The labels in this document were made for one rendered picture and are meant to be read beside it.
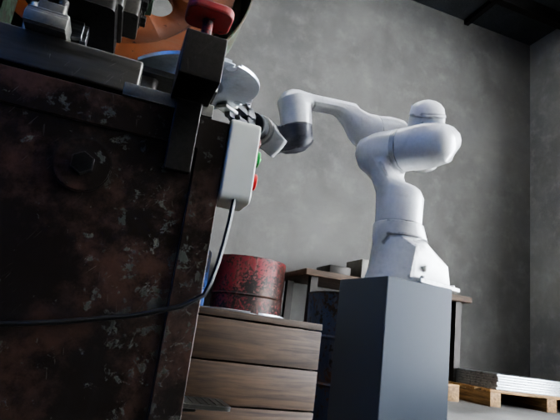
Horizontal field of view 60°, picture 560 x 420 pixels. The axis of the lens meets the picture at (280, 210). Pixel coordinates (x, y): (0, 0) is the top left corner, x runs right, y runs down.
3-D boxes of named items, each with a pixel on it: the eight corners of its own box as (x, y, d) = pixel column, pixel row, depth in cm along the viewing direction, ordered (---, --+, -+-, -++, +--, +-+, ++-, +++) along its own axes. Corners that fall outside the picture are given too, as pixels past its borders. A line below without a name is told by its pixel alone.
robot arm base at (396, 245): (417, 294, 127) (420, 242, 130) (474, 293, 110) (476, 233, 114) (346, 281, 118) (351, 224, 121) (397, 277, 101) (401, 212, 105)
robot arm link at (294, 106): (369, 154, 158) (277, 155, 149) (362, 99, 161) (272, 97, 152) (385, 144, 147) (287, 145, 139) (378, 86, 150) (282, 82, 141)
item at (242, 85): (175, 37, 87) (176, 33, 87) (100, 82, 107) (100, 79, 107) (287, 88, 107) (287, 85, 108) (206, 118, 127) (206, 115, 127)
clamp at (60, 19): (72, 78, 89) (84, 30, 92) (65, 29, 74) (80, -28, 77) (36, 69, 88) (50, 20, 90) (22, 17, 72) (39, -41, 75)
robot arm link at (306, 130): (306, 110, 140) (309, 144, 139) (317, 122, 153) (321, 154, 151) (248, 121, 146) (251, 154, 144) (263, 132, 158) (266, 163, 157)
